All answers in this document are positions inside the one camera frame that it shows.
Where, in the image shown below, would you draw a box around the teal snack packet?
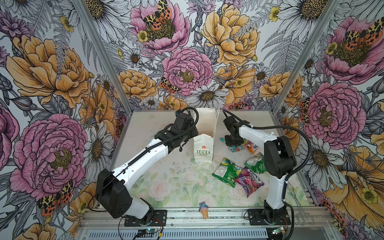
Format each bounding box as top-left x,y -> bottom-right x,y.
220,138 -> 245,153

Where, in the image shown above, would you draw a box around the fruit oval candy packet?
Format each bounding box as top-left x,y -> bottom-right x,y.
244,139 -> 258,155

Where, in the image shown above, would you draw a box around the white paper bag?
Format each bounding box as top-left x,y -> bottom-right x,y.
193,108 -> 220,163

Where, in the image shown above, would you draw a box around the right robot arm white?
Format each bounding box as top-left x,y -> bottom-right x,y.
223,110 -> 297,224

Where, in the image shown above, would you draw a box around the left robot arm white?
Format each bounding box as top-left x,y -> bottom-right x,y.
95,107 -> 199,222

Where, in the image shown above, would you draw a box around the green candy packet small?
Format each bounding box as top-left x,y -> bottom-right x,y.
245,153 -> 267,174

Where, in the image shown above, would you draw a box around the green candy packet large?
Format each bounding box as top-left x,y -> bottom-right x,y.
212,158 -> 243,188

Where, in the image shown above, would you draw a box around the purple berries candy packet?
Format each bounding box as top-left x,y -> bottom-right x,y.
235,167 -> 265,198

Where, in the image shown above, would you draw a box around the ice cream cone toy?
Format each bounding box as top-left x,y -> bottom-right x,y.
199,202 -> 209,219

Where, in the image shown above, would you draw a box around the green circuit board right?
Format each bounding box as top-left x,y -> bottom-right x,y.
272,227 -> 286,235

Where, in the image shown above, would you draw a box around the green circuit board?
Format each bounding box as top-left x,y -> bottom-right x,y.
272,227 -> 286,235
138,228 -> 161,235

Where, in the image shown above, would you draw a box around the green circuit board left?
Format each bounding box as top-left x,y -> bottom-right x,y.
138,228 -> 161,235

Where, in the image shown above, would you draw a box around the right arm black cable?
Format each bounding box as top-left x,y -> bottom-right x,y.
222,109 -> 313,240

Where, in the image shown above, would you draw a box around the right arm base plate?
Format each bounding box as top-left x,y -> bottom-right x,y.
245,207 -> 291,226

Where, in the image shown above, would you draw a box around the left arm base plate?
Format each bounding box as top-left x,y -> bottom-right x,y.
124,210 -> 168,227

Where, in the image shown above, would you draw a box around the metal wire hooks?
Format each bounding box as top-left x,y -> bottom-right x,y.
287,183 -> 316,226

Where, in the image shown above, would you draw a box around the front aluminium rail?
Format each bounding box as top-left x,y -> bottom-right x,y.
77,206 -> 337,230

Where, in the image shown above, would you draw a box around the aluminium corner post left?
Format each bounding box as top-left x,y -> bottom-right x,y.
74,1 -> 133,116

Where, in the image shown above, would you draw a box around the aluminium corner post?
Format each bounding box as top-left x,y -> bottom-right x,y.
74,1 -> 133,116
272,0 -> 341,114

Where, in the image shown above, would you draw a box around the aluminium corner post right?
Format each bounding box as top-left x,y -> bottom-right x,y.
272,0 -> 341,114

